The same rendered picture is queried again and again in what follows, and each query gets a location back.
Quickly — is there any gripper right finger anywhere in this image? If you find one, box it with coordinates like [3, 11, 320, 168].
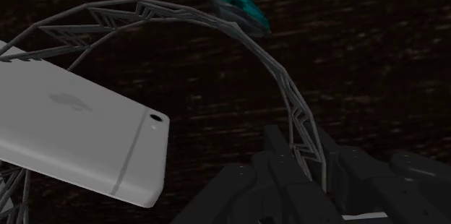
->
[316, 127, 451, 224]

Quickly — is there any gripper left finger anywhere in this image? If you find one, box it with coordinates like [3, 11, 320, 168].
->
[171, 124, 345, 224]

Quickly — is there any grey wire basket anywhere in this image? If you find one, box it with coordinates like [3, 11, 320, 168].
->
[0, 0, 329, 224]

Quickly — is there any teal crumpled object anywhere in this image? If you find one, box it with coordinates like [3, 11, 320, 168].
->
[205, 0, 272, 38]

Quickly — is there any silver smartphone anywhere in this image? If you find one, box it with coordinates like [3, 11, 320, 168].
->
[0, 40, 171, 209]

